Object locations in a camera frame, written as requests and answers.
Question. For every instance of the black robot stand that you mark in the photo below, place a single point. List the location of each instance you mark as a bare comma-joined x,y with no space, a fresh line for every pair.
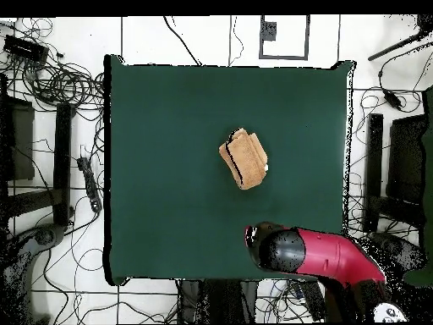
220,301

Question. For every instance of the orange terry towel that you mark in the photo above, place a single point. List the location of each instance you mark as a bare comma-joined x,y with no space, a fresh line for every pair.
247,159

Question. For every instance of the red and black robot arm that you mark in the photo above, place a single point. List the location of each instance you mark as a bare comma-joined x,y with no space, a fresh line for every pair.
331,257

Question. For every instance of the black electronics box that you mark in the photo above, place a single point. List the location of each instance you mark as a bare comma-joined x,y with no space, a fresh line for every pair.
25,49

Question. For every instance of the grey rectangular floor frame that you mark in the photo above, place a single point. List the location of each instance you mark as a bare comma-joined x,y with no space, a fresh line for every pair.
307,37

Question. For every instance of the black power strip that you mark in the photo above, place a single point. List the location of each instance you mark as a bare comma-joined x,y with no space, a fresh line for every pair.
90,184

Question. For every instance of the black rod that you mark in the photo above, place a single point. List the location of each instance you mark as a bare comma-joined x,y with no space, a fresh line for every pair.
395,45

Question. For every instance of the grey chair base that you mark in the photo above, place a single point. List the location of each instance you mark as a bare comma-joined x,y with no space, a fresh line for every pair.
45,235

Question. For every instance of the dark grey square plate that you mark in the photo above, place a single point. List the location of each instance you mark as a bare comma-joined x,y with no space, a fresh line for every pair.
269,31

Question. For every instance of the black power adapter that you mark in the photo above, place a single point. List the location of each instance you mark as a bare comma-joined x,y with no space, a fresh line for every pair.
393,100

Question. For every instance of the black stand leg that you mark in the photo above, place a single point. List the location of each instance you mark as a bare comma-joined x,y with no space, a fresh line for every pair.
374,152
62,162

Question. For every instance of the dark green table cloth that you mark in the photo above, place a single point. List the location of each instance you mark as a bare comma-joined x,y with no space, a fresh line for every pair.
169,169

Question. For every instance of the black panel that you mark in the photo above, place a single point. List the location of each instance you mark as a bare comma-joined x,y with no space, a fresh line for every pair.
406,155
20,142

